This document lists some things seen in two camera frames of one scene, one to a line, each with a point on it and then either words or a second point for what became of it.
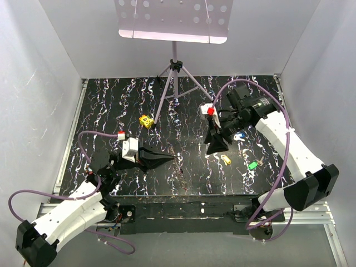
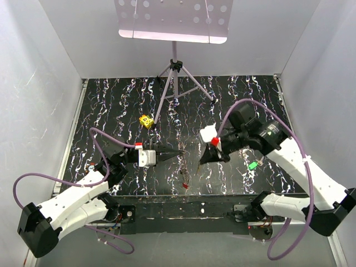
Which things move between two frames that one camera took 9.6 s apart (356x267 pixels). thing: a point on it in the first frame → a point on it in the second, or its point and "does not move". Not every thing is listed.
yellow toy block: x=146 y=120 does not move
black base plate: x=197 y=214 does not move
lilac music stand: x=196 y=21 does not move
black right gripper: x=217 y=144 → x=211 y=154
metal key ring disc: x=179 y=180 → x=184 y=168
